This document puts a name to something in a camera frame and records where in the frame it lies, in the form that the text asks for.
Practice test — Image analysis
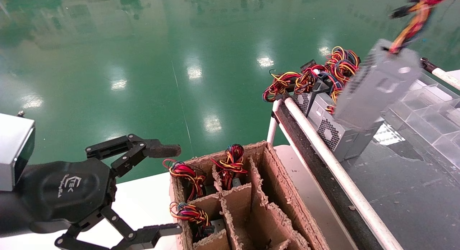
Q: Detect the grey power supply with wires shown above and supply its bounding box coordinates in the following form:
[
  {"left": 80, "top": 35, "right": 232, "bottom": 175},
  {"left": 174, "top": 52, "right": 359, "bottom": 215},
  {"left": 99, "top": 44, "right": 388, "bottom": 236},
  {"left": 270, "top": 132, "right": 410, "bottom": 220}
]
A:
[
  {"left": 169, "top": 201, "right": 216, "bottom": 243},
  {"left": 350, "top": 121, "right": 383, "bottom": 159},
  {"left": 262, "top": 59, "right": 326, "bottom": 116},
  {"left": 308, "top": 46, "right": 361, "bottom": 162},
  {"left": 334, "top": 0, "right": 460, "bottom": 130},
  {"left": 162, "top": 159, "right": 208, "bottom": 202},
  {"left": 210, "top": 144, "right": 249, "bottom": 190}
]

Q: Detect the brown divided cardboard box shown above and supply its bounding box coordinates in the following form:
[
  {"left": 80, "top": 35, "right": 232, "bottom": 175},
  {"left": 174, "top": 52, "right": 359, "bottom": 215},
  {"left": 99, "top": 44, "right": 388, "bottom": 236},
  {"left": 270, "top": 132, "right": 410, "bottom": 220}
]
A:
[{"left": 169, "top": 141, "right": 330, "bottom": 250}]

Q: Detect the clear plastic divider tray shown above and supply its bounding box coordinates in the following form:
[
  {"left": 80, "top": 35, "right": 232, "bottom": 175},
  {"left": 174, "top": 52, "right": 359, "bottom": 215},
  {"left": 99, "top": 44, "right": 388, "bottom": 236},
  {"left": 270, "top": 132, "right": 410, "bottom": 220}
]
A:
[{"left": 381, "top": 72, "right": 460, "bottom": 171}]

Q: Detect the black pipe joint connector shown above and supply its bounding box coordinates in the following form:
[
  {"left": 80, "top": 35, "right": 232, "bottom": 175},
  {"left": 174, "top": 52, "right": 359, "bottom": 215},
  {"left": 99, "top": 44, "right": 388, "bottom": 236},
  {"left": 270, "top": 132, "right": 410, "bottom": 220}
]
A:
[{"left": 420, "top": 57, "right": 437, "bottom": 73}]

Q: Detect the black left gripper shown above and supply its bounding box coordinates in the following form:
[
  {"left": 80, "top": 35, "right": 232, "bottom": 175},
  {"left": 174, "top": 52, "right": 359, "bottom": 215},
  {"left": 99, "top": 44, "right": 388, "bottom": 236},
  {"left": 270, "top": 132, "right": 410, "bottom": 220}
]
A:
[{"left": 16, "top": 133, "right": 183, "bottom": 250}]

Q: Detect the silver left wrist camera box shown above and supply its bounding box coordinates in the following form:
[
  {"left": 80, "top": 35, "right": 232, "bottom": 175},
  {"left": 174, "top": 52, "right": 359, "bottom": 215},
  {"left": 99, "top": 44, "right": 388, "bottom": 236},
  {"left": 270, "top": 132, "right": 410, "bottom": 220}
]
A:
[{"left": 0, "top": 113, "right": 36, "bottom": 192}]

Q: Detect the black rubber table mat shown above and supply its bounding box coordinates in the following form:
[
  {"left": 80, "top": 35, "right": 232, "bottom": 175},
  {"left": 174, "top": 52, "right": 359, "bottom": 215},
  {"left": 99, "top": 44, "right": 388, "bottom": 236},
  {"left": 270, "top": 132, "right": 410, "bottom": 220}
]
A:
[{"left": 340, "top": 129, "right": 460, "bottom": 250}]

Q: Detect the white tube rack frame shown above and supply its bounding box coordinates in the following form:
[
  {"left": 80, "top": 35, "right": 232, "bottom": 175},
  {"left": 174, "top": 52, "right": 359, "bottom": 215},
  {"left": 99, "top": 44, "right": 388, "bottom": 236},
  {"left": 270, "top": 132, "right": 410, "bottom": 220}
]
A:
[{"left": 267, "top": 58, "right": 460, "bottom": 250}]

